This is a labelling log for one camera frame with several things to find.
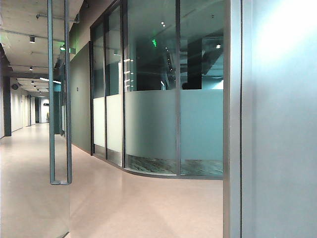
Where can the frosted curved glass partition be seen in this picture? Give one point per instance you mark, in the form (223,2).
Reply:
(154,124)

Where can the dark-haired person head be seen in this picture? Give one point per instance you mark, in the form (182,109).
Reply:
(184,85)

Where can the dark framed sliding glass doors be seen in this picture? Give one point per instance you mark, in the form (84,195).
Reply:
(107,99)

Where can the dark square column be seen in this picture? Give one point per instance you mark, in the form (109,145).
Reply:
(195,64)

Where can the green lit exit sign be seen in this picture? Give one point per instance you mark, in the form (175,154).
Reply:
(71,50)

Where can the long linear ceiling light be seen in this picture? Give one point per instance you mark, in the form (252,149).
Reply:
(45,79)

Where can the grey ceiling pipe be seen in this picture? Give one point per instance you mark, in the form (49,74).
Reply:
(57,17)

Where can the clear glass door panel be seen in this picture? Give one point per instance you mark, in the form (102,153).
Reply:
(34,203)

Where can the dark corridor pillar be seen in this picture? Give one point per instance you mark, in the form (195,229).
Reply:
(7,106)

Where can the grey metal frame post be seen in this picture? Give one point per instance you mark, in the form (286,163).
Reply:
(233,119)

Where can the round wall speaker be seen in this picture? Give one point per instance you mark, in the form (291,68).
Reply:
(15,86)

